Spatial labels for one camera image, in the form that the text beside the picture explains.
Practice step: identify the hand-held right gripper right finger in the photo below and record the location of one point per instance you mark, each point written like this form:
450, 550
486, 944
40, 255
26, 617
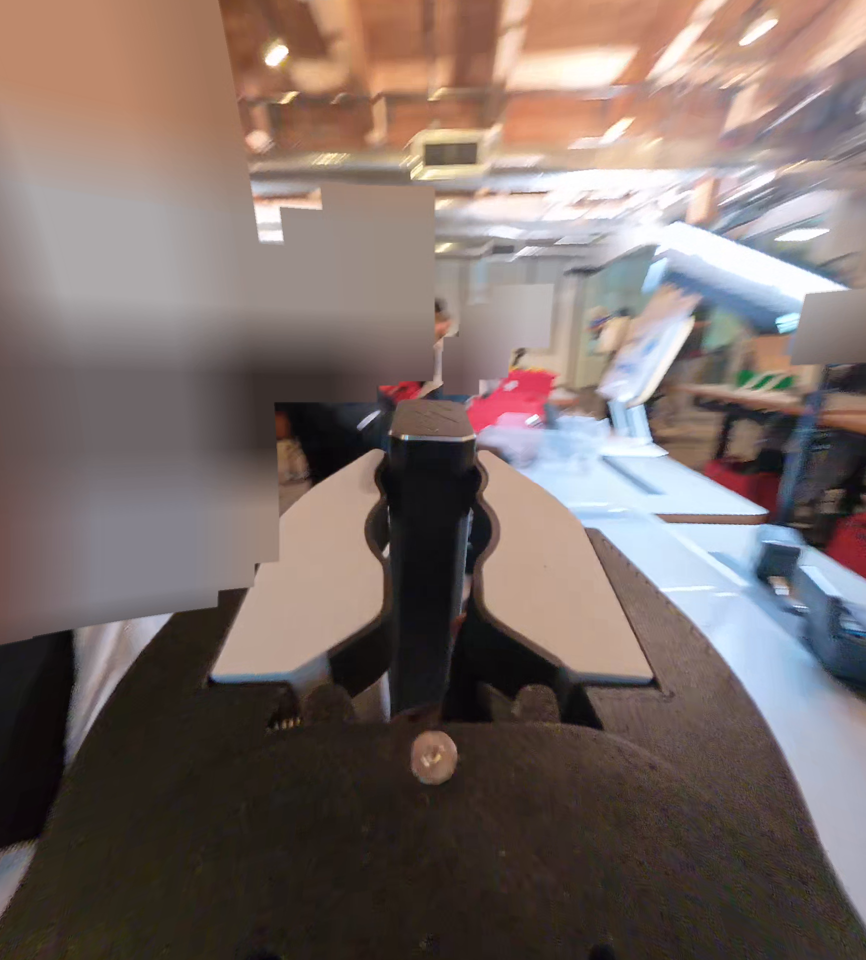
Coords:
560, 600

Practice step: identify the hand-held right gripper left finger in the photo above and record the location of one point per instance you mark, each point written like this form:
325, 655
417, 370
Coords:
298, 600

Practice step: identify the black usb hub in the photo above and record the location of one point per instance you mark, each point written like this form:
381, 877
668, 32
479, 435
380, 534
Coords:
425, 562

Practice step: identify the red storage bin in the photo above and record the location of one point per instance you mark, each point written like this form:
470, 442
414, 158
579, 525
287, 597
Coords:
512, 397

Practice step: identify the small grey device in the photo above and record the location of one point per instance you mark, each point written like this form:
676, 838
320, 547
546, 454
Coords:
774, 559

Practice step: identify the white printed banner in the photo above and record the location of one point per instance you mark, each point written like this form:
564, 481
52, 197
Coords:
650, 352

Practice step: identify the grey label printer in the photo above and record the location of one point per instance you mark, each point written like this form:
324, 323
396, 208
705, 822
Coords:
845, 637

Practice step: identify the green storage bin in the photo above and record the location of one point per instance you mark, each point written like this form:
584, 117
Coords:
763, 381

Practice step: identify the black shirt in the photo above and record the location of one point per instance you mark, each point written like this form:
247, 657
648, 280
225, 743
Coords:
5, 735

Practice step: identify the wooden office desk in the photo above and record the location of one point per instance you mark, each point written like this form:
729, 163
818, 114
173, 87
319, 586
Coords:
853, 424

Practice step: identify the white led light panel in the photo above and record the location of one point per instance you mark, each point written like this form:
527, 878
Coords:
740, 270

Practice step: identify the white ceiling vent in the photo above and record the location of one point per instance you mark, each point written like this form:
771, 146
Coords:
448, 154

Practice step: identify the ceiling spot light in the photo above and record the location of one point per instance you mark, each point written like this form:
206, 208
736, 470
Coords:
275, 54

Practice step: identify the silver air duct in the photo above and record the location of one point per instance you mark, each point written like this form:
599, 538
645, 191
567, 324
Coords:
328, 166

